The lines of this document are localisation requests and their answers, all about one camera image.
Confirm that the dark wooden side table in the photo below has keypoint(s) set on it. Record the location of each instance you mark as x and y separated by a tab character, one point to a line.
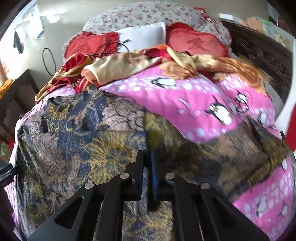
25	79

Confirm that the white pillow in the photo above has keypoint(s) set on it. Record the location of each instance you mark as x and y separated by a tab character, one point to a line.
142	37

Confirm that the left red heart cushion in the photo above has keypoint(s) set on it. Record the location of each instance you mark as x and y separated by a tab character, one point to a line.
89	43

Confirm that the right red heart cushion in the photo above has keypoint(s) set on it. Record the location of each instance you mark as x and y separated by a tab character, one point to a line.
183	38

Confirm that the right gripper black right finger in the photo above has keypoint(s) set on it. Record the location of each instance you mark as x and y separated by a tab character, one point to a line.
199	211

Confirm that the dark wooden headboard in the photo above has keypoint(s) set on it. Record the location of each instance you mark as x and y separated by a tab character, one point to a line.
265	54

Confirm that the red gold floral blanket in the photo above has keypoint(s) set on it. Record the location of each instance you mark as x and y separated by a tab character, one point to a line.
81	70

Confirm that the white red sleeve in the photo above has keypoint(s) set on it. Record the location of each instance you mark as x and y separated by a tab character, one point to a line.
286	120

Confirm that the dark floral patterned garment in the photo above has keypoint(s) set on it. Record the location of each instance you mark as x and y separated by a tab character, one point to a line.
93	135

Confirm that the pink penguin fleece blanket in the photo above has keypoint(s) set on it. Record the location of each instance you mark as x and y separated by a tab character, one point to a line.
202	110

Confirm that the red heart cushion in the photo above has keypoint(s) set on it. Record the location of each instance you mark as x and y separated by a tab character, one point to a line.
89	43
183	38

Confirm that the floral white bed sheet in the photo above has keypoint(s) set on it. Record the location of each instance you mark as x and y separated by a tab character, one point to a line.
151	12

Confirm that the orange basket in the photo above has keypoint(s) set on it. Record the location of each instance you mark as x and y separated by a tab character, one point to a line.
5	87

